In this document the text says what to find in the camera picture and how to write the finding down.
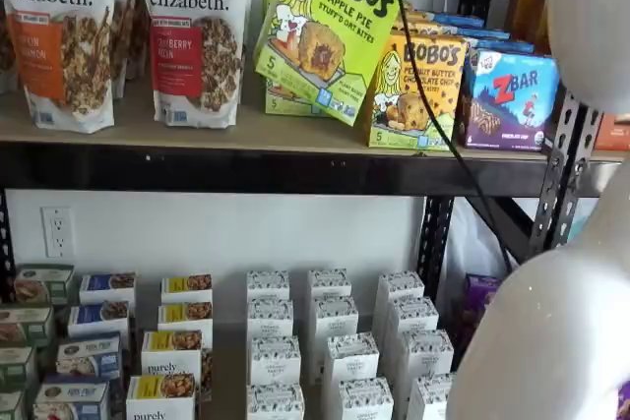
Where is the black metal shelf rack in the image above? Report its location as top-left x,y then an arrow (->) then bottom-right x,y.
0,0 -> 604,306

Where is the blue purple Zbar box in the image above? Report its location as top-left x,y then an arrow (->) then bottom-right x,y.
426,12 -> 487,29
465,37 -> 536,56
456,48 -> 561,151
441,25 -> 512,43

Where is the green label oatmeal box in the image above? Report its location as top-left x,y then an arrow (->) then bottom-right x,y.
0,390 -> 27,420
13,264 -> 76,306
0,305 -> 56,348
0,345 -> 39,391

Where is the brown orange snack box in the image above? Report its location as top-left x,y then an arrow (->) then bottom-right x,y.
511,0 -> 549,55

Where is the white patterned carton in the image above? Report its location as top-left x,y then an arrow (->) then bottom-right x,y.
307,268 -> 352,301
321,331 -> 381,385
248,335 -> 302,387
376,270 -> 426,304
245,270 -> 291,302
397,329 -> 455,382
246,297 -> 295,340
312,295 -> 360,340
387,296 -> 440,337
337,377 -> 396,420
407,373 -> 458,420
244,383 -> 306,420

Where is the large orange snack box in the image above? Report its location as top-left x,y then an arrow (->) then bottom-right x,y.
594,113 -> 630,152

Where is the blue label oatmeal box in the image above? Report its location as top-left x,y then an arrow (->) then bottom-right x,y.
54,332 -> 123,382
66,300 -> 131,337
78,270 -> 138,306
31,379 -> 111,420

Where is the white patterned cartons group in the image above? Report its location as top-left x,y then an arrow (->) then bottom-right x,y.
0,262 -> 459,420

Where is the red label cranberry granola bag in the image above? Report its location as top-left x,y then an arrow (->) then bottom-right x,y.
136,0 -> 256,130

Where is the white plastic sheet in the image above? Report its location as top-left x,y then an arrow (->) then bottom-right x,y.
439,197 -> 516,293

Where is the yellow label granola box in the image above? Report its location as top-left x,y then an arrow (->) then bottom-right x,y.
156,300 -> 215,335
125,373 -> 197,420
159,273 -> 215,306
140,330 -> 216,401

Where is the green Bobo's apple pie box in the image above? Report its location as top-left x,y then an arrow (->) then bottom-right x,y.
259,0 -> 346,120
253,0 -> 401,127

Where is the white wall outlet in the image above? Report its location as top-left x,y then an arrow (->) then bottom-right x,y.
40,206 -> 76,259

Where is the tan wooden shelf board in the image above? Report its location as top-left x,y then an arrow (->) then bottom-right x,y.
0,63 -> 629,164

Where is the purple snack box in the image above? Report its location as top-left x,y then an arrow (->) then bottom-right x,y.
462,273 -> 504,311
613,380 -> 630,420

